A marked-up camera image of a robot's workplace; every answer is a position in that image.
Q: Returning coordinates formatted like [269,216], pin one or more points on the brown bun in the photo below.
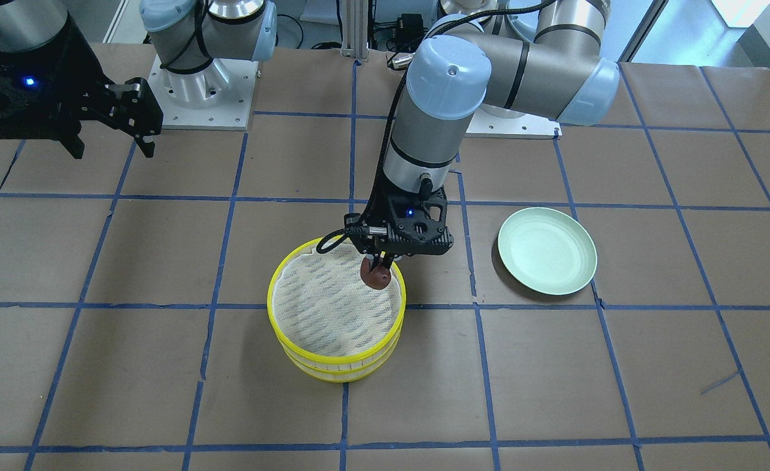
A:
[377,278]

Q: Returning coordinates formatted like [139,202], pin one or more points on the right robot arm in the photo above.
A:
[51,80]

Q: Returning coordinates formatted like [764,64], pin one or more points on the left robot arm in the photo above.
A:
[544,60]

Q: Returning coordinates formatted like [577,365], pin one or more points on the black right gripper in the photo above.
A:
[76,77]

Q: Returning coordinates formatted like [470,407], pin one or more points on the yellow steamer layer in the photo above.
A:
[322,311]
[343,372]

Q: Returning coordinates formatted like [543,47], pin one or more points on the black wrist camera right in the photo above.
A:
[26,111]

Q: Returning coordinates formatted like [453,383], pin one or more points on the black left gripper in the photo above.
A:
[379,263]

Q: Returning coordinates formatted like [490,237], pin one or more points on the aluminium frame post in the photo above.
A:
[355,22]

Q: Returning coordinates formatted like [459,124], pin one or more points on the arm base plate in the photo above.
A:
[218,98]
[496,122]

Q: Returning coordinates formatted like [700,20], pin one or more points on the yellow bottom steamer layer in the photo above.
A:
[343,372]

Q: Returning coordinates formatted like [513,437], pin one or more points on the yellow top steamer layer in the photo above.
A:
[322,311]

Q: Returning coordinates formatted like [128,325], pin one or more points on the light green plate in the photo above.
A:
[547,251]

